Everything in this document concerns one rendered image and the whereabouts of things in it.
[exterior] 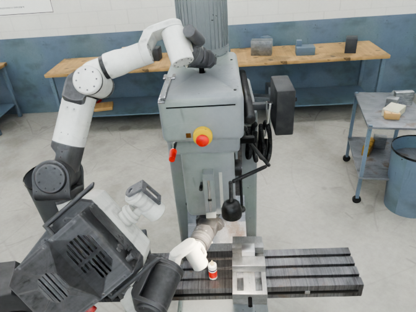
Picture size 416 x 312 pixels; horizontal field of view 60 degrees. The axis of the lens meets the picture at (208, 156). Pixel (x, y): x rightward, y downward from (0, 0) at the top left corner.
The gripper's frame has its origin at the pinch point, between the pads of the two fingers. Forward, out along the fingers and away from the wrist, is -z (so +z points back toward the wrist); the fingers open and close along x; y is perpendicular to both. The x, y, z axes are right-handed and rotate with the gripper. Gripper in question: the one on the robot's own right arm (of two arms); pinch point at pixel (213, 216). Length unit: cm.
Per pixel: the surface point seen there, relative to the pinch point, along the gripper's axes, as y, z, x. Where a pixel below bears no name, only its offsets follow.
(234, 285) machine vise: 26.5, 12.2, -12.8
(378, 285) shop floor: 123, -94, -91
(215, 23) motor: -78, -16, 0
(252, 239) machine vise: 26.2, -17.5, -13.7
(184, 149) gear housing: -41.6, 14.6, 3.1
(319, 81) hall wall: 92, -448, -16
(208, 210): -13.7, 12.4, -3.3
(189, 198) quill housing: -17.1, 11.1, 4.9
